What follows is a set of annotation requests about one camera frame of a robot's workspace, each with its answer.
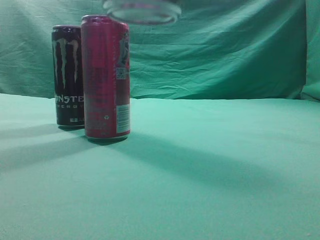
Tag pink drink can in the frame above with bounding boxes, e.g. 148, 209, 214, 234
80, 14, 131, 141

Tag green cloth backdrop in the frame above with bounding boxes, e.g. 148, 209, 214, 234
0, 0, 308, 99

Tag black Monster energy can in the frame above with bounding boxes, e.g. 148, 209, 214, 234
51, 25, 85, 128

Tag green table cloth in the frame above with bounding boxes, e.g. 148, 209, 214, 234
0, 94, 320, 240

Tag green drink can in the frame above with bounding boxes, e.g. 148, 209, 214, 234
102, 0, 182, 25

